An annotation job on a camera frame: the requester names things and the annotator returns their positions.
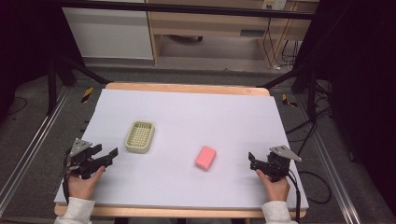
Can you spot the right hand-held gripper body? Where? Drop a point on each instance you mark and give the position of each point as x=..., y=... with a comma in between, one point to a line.
x=278, y=165

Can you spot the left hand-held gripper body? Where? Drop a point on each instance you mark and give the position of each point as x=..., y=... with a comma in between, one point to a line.
x=81, y=161

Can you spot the person's right hand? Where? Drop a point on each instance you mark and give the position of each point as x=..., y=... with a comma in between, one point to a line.
x=275, y=188

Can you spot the person's left hand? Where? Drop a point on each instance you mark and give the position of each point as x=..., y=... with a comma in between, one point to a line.
x=81, y=186

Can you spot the beige plastic soap dish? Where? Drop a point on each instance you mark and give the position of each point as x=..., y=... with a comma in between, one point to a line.
x=140, y=137

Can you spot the pink soap bar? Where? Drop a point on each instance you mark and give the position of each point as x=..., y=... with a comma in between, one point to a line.
x=205, y=158

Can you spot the yellow black striped tape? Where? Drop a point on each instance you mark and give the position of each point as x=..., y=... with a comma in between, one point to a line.
x=288, y=100
x=87, y=94

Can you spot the white foam mat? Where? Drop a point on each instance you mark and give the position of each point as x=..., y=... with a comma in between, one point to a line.
x=190, y=124

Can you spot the white cabinet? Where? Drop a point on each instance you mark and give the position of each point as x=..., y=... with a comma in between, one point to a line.
x=109, y=34

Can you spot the wooden desk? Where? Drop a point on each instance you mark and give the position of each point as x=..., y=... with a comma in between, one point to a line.
x=218, y=28

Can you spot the aluminium floor rail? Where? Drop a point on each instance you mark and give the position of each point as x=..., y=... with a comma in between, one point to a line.
x=333, y=168
x=28, y=146

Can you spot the white wall socket strip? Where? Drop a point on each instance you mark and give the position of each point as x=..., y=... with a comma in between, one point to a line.
x=274, y=4

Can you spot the black metal frame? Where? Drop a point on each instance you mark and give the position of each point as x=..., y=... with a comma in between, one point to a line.
x=186, y=9

